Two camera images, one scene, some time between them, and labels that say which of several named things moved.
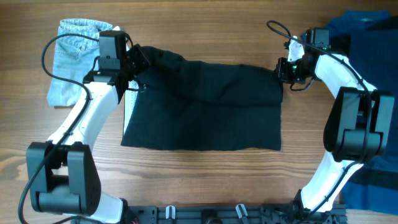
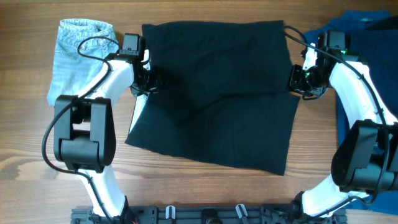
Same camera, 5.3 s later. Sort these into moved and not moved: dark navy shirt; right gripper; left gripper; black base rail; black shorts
Moved: left gripper; black shorts; right gripper
Not moved: black base rail; dark navy shirt
